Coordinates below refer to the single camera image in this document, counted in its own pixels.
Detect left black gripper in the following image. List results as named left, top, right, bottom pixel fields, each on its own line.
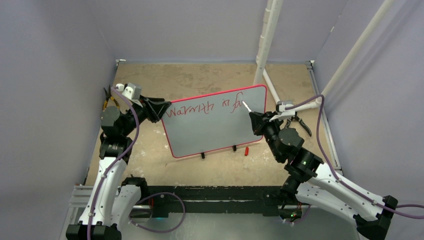
left=121, top=94, right=170, bottom=137

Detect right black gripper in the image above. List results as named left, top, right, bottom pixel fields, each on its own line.
left=250, top=111, right=285, bottom=161

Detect white red marker pen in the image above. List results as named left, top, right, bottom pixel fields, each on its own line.
left=241, top=100, right=252, bottom=113

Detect pink framed whiteboard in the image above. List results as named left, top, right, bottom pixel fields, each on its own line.
left=161, top=84, right=268, bottom=159

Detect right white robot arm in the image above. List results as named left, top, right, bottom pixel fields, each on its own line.
left=248, top=111, right=398, bottom=240

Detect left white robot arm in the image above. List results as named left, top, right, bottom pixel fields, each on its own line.
left=65, top=95, right=172, bottom=240

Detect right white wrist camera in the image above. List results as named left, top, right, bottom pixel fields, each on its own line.
left=269, top=100, right=296, bottom=122

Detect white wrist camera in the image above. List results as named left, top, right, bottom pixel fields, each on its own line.
left=269, top=100, right=296, bottom=122
left=115, top=83, right=142, bottom=106

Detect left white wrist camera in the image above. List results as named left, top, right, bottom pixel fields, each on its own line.
left=115, top=83, right=142, bottom=106

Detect black handled pliers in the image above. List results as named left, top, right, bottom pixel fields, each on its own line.
left=284, top=114, right=312, bottom=137

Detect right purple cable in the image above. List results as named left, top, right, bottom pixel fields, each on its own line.
left=283, top=94, right=424, bottom=226

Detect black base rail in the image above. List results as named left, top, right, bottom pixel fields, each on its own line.
left=141, top=185, right=299, bottom=218

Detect aluminium frame rail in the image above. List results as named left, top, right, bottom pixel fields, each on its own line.
left=59, top=183, right=369, bottom=240

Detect white pvc pipe frame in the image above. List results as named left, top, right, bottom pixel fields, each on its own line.
left=253, top=0, right=397, bottom=114

